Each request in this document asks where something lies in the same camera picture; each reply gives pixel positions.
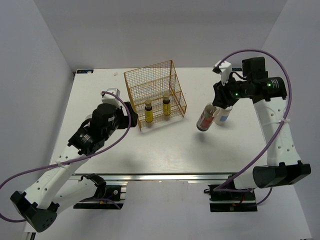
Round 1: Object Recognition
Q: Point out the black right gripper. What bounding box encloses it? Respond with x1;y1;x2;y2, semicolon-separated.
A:
212;74;250;109

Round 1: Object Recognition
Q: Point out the white bead jar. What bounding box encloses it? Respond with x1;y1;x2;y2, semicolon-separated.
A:
214;106;233;126

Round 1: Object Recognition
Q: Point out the yellow label bottle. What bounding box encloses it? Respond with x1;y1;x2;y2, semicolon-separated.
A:
144;99;153;123
162;92;171;116

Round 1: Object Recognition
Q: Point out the red label sauce bottle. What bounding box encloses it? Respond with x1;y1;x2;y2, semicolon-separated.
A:
196;103;217;132

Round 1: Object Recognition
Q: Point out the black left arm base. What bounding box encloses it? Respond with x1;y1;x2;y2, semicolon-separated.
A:
73;174;127;210

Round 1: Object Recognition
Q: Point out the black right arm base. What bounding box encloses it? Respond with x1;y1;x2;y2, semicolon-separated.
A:
203;184;258;213

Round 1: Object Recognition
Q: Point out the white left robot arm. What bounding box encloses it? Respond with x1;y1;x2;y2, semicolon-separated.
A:
10;101;138;233

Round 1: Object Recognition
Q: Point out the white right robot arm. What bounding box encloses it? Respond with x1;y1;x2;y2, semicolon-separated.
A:
212;57;311;200

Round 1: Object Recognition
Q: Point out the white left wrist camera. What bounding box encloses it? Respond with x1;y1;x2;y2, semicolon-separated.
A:
101;88;121;109

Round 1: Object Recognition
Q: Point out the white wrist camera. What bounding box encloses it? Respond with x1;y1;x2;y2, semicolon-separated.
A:
101;88;121;109
212;61;232;86

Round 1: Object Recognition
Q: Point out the yellow wire basket rack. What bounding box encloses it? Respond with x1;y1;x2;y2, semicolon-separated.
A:
123;60;187;131

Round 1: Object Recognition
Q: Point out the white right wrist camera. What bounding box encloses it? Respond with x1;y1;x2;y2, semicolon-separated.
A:
212;61;232;86

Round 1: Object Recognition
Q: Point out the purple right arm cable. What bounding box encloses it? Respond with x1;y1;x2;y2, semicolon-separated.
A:
214;48;291;206

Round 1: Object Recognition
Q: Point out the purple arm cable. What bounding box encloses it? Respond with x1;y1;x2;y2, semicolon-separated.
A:
0;91;132;223
214;48;291;206

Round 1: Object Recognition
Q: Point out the aluminium front rail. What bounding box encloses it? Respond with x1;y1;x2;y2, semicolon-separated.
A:
69;173;238;182

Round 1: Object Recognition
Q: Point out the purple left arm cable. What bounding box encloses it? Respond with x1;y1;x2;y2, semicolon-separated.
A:
0;91;132;223

